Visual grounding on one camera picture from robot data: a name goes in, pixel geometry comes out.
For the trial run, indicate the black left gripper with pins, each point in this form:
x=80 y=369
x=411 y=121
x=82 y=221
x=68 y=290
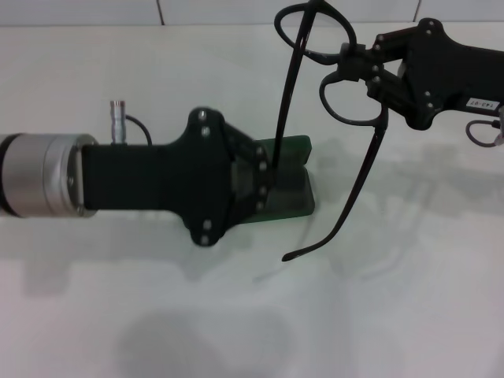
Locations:
x=157 y=177

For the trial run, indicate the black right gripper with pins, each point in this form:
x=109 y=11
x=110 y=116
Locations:
x=453 y=78

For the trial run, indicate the green glasses case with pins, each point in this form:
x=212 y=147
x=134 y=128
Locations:
x=299 y=197

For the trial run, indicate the black glasses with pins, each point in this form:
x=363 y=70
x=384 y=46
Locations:
x=360 y=185

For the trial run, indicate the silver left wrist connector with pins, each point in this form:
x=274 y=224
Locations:
x=118 y=122

